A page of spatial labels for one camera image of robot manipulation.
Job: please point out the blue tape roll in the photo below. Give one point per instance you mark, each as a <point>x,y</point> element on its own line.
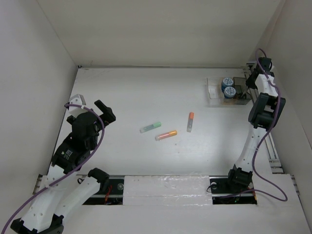
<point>229,92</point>
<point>227,82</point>

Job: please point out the three compartment desk organizer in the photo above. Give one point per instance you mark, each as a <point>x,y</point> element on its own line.
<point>216,96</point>

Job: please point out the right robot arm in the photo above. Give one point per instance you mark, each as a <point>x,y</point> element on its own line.
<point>239,180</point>

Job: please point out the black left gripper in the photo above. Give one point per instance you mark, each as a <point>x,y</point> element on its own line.
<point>107,116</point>

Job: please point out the orange capped glue stick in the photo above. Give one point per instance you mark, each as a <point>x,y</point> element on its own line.
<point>190,122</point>

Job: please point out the green highlighter marker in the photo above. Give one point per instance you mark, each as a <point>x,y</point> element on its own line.
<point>150,127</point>

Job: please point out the orange yellow highlighter marker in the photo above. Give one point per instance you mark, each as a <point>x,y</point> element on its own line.
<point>166,135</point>

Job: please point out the aluminium side rail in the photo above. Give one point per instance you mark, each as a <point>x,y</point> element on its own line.
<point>271,151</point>

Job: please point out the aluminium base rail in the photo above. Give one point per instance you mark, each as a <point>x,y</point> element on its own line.
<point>187,190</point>

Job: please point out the black handled scissors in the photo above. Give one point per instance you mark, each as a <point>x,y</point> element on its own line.
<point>242,95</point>

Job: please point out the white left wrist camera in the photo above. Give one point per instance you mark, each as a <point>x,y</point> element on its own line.
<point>76,105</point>

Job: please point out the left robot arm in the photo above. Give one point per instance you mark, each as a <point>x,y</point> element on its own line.
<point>49,208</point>

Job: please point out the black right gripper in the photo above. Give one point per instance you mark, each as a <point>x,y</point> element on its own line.
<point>249,83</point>

